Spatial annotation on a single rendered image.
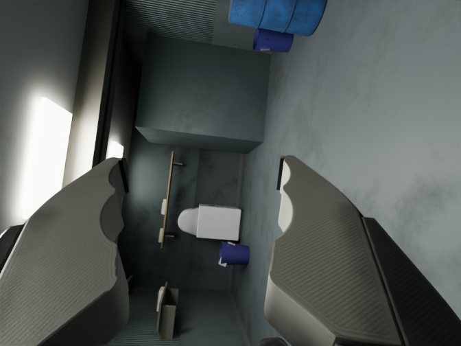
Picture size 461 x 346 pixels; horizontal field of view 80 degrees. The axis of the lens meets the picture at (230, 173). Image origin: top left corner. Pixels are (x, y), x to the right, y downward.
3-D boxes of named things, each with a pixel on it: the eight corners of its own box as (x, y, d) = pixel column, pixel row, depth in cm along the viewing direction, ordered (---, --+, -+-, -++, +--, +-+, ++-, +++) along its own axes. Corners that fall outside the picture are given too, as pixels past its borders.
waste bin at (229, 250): (251, 261, 488) (219, 258, 481) (246, 274, 515) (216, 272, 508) (249, 238, 526) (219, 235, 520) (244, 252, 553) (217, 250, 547)
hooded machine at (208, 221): (239, 206, 672) (181, 201, 655) (244, 208, 609) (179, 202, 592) (237, 237, 666) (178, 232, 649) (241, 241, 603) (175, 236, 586)
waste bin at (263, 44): (298, 14, 372) (258, 7, 366) (295, 44, 369) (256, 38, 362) (286, 34, 420) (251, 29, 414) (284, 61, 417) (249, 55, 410)
